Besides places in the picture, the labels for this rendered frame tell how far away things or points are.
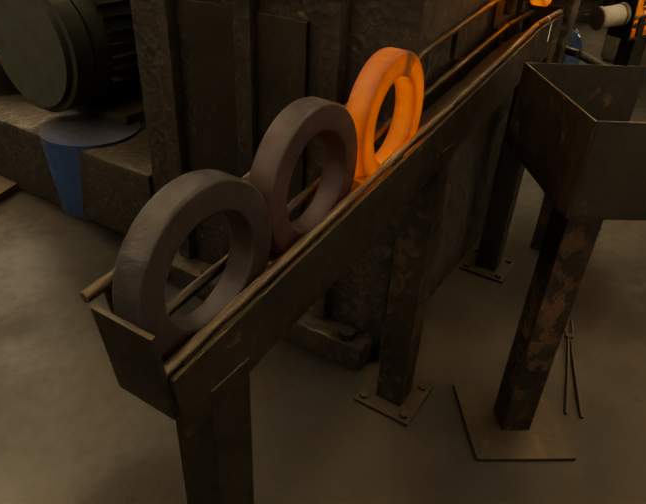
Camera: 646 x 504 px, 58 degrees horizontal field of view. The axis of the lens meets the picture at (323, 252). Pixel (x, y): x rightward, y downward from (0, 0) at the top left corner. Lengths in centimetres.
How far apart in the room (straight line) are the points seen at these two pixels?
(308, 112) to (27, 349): 107
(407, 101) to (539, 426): 77
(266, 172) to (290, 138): 4
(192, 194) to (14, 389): 100
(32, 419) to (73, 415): 8
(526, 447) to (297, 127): 89
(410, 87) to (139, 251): 49
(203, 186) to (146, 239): 7
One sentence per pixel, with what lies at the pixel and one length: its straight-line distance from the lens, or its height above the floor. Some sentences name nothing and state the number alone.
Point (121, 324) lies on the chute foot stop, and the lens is 52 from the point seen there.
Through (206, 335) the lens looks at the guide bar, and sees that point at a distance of 56.
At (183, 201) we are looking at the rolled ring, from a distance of 50.
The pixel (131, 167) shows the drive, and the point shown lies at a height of 25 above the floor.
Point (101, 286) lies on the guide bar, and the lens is 56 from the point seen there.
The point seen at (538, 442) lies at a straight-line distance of 132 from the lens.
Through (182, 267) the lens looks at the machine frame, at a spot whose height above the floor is 7.
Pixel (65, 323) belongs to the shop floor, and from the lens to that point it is 158.
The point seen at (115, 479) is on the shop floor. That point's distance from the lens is 122.
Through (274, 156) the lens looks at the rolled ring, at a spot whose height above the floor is 72.
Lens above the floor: 96
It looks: 33 degrees down
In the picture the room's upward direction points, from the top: 3 degrees clockwise
